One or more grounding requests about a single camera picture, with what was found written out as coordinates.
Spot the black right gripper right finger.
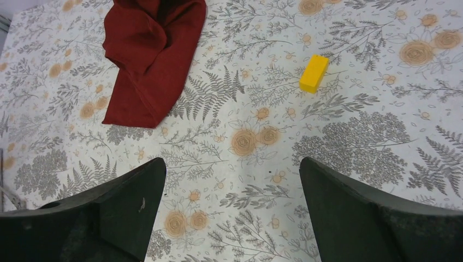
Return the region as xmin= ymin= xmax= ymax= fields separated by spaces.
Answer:
xmin=300 ymin=157 xmax=462 ymax=261

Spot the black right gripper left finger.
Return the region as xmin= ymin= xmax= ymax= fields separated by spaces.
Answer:
xmin=1 ymin=158 xmax=167 ymax=261

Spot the dark red cloth napkin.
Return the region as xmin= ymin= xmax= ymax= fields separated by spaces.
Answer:
xmin=103 ymin=0 xmax=207 ymax=128

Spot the floral patterned tablecloth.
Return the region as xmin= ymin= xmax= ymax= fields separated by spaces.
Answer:
xmin=1 ymin=1 xmax=462 ymax=261

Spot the yellow toy block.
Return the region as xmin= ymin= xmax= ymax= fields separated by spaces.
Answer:
xmin=299 ymin=55 xmax=329 ymax=94

